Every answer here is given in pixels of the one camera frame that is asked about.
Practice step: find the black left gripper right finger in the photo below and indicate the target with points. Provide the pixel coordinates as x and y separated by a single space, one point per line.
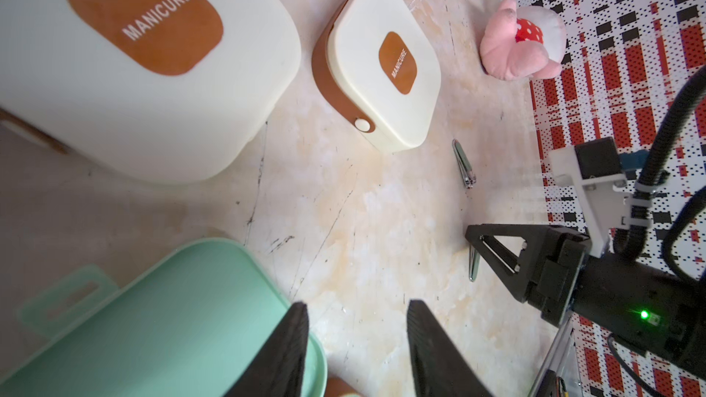
438 368

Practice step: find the pink strawberry plush toy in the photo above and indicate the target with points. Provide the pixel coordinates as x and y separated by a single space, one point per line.
523 42

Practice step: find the green nail kit case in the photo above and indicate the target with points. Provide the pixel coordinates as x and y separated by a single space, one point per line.
189 326

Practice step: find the metal nail tool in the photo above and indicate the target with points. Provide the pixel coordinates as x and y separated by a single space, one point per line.
466 170

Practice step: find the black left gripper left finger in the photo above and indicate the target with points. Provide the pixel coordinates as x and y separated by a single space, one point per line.
278 368

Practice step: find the cream nail kit case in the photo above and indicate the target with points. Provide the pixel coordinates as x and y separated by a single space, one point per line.
165 91
376 67

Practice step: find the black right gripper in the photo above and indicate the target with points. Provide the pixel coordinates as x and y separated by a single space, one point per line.
646 309

